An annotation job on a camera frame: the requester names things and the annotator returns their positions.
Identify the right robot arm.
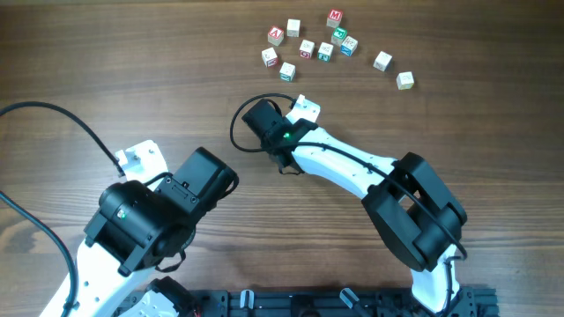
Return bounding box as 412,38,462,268
235,93,467,316

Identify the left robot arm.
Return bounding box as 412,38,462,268
42,140,239,316

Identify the green sided wooden block lower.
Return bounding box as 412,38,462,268
279,62,296,82

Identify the green sided wooden block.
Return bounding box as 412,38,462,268
279,62,296,82
317,42,334,63

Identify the red sided wooden block left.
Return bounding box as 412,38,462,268
261,48,278,68

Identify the red sided wooden block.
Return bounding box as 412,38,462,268
261,48,278,68
299,40,315,59

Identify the red sided wooden block centre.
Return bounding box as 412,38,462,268
299,40,315,59

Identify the green sided wooden block centre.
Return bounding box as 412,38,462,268
317,42,334,63

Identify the red letter A block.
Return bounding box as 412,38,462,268
267,26,285,46

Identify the plain wooden block top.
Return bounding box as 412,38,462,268
286,18,301,37

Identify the plain wooden block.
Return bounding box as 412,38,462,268
373,51,392,71
286,18,301,37

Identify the blue sided wooden block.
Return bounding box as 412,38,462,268
340,36,359,56

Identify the green top wooden block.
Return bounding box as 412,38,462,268
331,27,347,47

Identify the plain wooden block upper right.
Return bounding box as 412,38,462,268
373,51,392,71

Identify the red letter M block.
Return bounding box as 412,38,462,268
326,9,344,28

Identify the yellow engraved wooden block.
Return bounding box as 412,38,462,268
397,71,415,90

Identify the black right camera cable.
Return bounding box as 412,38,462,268
229,92,468,317

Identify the black camera cable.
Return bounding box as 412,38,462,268
229,92,468,317
0,101,127,317

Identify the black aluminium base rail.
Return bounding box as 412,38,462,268
191,286,500,317

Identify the black left camera cable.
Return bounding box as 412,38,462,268
0,101,127,317

